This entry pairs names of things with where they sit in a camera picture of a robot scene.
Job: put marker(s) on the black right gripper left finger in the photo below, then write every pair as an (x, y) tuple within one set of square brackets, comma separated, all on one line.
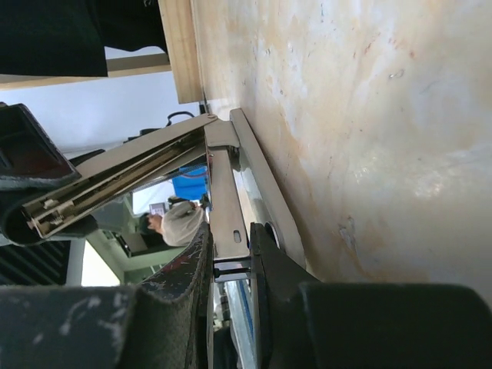
[(158, 323)]

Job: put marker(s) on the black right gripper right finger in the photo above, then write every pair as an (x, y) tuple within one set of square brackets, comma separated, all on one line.
[(301, 322)]

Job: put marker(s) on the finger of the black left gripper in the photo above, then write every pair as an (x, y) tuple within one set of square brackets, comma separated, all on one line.
[(29, 158)]

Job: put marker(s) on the black hanging garment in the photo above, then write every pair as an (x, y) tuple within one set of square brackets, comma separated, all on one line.
[(69, 38)]

